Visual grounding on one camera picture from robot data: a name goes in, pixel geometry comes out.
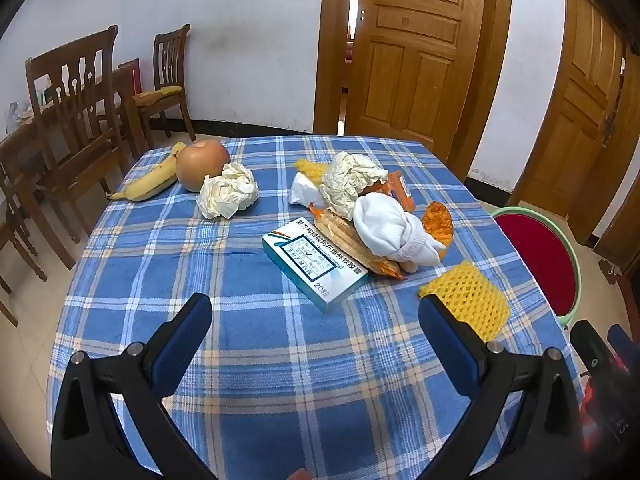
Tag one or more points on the large paper ball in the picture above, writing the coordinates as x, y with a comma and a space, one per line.
350, 180

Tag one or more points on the brown slipper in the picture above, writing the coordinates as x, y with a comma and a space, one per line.
610, 271

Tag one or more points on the wooden chair with yellow cushion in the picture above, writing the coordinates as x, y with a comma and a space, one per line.
170, 60

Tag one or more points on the tall wooden dining chair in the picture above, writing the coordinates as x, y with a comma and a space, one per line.
65, 110

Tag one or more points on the closed wooden panel door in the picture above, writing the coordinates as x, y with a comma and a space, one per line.
575, 110

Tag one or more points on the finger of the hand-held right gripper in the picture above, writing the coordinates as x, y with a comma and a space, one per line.
587, 345
620, 340

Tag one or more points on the blue plaid tablecloth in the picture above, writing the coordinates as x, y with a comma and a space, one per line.
250, 360

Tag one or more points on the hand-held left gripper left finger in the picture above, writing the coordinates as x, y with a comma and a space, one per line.
190, 320

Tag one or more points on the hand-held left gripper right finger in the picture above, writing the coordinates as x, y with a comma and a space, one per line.
450, 340

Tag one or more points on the brown round apple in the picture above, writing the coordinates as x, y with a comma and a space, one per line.
200, 165

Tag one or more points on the large yellow foam net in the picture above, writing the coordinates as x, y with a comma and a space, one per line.
475, 300

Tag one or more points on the white sock bundle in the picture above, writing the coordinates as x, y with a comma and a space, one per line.
385, 230

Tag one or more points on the silver foil pouch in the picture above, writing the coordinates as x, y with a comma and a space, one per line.
305, 191

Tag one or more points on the white teal medicine box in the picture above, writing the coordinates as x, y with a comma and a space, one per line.
310, 265

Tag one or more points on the small white tissue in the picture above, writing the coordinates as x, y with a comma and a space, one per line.
227, 192

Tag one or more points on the orange snack wrapper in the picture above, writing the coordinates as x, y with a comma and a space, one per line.
345, 235

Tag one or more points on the orange carton box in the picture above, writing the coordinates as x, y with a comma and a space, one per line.
402, 190

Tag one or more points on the open wooden panel door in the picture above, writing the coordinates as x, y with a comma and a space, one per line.
415, 50

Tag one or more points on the yellow banana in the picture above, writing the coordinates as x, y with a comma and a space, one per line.
150, 180

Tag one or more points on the small yellow foam net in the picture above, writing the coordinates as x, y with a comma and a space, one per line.
310, 167

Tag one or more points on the red bin with green rim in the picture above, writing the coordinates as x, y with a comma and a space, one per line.
535, 255

